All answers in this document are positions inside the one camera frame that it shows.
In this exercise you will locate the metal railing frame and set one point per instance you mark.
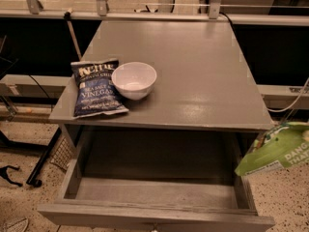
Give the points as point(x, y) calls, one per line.
point(259, 12)

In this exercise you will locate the green rice chip bag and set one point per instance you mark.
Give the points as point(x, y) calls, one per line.
point(283, 146)

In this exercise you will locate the white bowl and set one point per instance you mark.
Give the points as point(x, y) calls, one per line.
point(134, 80)

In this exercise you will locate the open grey top drawer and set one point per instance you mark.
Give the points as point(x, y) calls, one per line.
point(161, 181)

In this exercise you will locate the blue kettle chips bag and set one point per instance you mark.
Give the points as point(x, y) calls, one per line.
point(96, 91)

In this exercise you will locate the grey wooden cabinet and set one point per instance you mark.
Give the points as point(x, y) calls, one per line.
point(204, 92)

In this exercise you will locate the wire mesh basket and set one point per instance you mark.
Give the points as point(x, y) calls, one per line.
point(62, 154)

